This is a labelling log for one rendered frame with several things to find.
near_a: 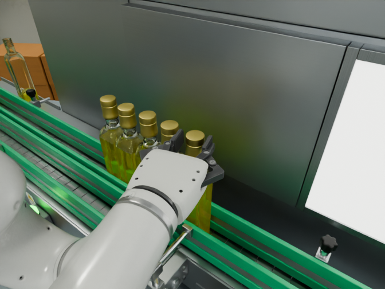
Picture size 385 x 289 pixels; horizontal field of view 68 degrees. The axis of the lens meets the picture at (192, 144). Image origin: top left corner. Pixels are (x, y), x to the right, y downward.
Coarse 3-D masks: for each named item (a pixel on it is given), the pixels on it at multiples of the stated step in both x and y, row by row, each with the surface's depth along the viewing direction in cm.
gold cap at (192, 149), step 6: (192, 132) 51; (198, 132) 51; (186, 138) 50; (192, 138) 50; (198, 138) 50; (204, 138) 50; (186, 144) 51; (192, 144) 50; (198, 144) 50; (186, 150) 52; (192, 150) 50; (198, 150) 51; (192, 156) 51
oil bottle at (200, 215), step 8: (208, 192) 58; (200, 200) 56; (208, 200) 59; (200, 208) 57; (208, 208) 61; (192, 216) 59; (200, 216) 59; (208, 216) 63; (200, 224) 60; (208, 224) 65; (208, 232) 67
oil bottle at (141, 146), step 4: (140, 144) 60; (156, 144) 60; (160, 144) 60; (136, 148) 61; (140, 148) 60; (144, 148) 59; (148, 148) 59; (136, 152) 60; (136, 156) 61; (136, 160) 62; (140, 160) 61; (136, 164) 62; (136, 168) 63
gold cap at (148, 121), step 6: (144, 114) 56; (150, 114) 56; (144, 120) 55; (150, 120) 55; (144, 126) 56; (150, 126) 56; (156, 126) 57; (144, 132) 57; (150, 132) 57; (156, 132) 58
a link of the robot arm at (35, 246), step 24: (0, 168) 23; (0, 192) 22; (24, 192) 24; (0, 216) 22; (24, 216) 31; (0, 240) 27; (24, 240) 32; (48, 240) 34; (72, 240) 36; (0, 264) 29; (24, 264) 32; (48, 264) 33; (24, 288) 32
